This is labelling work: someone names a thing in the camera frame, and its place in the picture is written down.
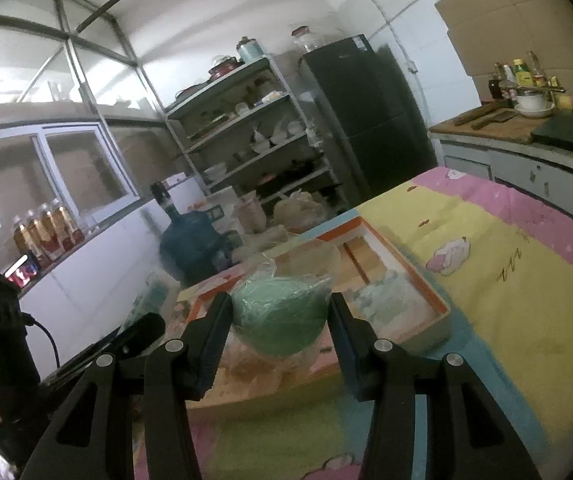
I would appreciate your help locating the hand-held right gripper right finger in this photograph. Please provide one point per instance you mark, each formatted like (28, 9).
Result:
(349, 360)

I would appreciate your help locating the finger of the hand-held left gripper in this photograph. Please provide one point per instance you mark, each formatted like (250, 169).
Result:
(139, 332)

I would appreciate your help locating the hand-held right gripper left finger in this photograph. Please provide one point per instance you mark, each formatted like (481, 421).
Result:
(214, 355)

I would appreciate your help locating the clear bag beige filling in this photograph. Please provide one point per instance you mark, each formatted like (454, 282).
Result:
(256, 367)

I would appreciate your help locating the green cloth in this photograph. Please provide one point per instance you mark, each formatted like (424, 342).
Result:
(276, 320)

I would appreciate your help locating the shallow orange-rimmed cardboard tray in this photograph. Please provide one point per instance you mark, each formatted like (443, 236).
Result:
(391, 280)

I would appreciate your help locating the smartphone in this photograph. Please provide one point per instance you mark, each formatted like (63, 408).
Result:
(22, 271)

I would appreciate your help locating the orange drink bottle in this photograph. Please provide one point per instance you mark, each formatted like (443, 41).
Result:
(37, 235)
(52, 230)
(22, 240)
(69, 225)

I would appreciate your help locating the blue water jug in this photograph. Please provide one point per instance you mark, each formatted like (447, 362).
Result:
(189, 240)

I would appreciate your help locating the black water pump dispenser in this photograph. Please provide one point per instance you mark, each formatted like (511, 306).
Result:
(162, 200)

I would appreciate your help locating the pink plastic container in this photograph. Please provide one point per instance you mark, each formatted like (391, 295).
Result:
(251, 215)

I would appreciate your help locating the plastic bag of food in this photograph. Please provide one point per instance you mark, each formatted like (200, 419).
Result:
(299, 210)

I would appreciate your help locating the aluminium sliding window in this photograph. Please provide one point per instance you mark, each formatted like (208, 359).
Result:
(86, 170)

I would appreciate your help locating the black wok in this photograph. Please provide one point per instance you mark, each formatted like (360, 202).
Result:
(300, 167)

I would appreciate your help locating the row of white bowls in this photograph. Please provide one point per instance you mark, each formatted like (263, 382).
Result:
(279, 135)

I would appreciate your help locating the dark refrigerator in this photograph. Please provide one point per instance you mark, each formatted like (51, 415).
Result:
(366, 125)

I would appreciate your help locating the flat red pan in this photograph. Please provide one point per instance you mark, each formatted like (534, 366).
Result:
(190, 92)

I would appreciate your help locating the metal shelf rack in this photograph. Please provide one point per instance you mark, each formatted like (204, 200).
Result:
(216, 89)

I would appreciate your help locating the kitchen counter cabinet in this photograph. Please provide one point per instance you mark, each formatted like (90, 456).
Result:
(541, 175)

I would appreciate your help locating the wooden cutting board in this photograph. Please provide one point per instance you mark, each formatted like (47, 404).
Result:
(506, 132)

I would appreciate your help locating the red pot glass lid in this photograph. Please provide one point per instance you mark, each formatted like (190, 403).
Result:
(225, 67)

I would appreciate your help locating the cleaver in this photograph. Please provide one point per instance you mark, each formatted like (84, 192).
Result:
(499, 119)

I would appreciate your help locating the teal canister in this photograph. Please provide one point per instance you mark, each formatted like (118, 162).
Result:
(250, 50)

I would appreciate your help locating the black induction cooktop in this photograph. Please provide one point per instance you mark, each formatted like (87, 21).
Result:
(556, 135)

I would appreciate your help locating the white bowl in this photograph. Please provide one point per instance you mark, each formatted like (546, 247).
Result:
(534, 105)

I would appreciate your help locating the glass jar with lid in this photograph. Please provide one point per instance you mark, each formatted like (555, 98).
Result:
(309, 40)

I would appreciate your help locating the row of condiment bottles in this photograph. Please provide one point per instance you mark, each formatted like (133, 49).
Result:
(521, 75)

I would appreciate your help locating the cardboard sheet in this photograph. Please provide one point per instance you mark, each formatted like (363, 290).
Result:
(491, 20)

